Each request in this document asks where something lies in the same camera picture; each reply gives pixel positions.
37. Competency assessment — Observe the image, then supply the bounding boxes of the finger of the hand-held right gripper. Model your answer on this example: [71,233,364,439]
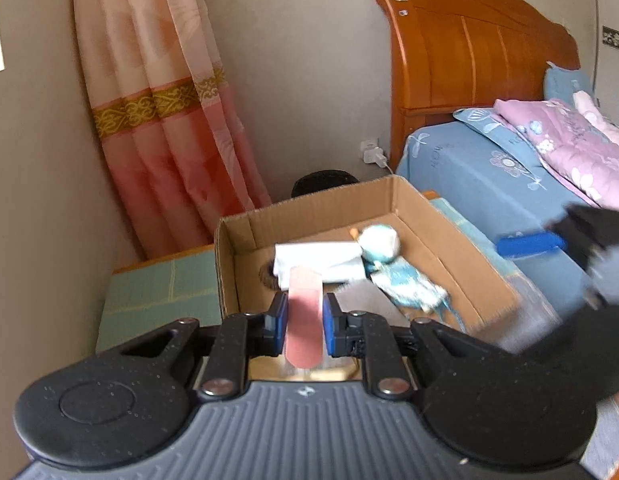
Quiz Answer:
[495,230,568,262]
[500,302,619,411]

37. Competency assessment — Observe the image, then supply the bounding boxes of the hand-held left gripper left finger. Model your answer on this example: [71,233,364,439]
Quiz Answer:
[109,292,290,402]

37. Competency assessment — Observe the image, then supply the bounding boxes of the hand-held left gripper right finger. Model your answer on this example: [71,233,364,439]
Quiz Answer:
[323,292,510,402]

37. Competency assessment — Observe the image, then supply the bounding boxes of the pink strip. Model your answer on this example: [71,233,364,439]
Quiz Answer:
[283,266,323,369]

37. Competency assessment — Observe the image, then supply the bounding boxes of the large grey felt pouch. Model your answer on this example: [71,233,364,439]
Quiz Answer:
[334,280,411,331]

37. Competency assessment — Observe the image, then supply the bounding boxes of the brown scrunchie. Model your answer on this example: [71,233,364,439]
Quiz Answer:
[258,262,290,292]

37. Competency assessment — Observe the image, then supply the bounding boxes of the white cloth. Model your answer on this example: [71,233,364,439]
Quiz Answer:
[272,241,367,284]

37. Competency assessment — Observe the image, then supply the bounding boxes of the blue white sachet with tassel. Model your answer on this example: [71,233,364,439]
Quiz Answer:
[362,257,465,332]

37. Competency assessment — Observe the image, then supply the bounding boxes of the light blue plush toy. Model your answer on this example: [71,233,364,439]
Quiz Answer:
[349,224,401,264]

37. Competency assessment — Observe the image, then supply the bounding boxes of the cardboard box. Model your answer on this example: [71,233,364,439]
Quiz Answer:
[213,175,521,383]

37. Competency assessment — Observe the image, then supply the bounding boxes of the blue floral bedsheet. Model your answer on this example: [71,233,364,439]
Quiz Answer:
[395,122,619,480]

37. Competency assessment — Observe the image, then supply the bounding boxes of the pink floral quilt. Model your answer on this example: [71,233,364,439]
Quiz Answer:
[493,98,619,211]

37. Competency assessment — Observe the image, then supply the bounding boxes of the blue floral pillow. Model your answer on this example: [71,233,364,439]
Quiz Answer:
[453,107,548,191]

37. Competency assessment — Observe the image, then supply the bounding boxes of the pale pink cloth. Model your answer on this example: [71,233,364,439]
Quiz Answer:
[573,91,619,151]

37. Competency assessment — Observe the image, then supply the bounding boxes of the black round object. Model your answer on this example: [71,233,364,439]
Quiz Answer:
[290,170,361,199]

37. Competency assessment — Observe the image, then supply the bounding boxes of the plain blue pillow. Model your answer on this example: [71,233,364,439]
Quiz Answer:
[543,62,593,106]

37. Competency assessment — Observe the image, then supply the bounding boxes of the wooden bed headboard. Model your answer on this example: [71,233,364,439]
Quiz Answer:
[373,0,581,171]

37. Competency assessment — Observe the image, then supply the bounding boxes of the pink patterned curtain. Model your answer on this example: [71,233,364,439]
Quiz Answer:
[72,0,273,261]

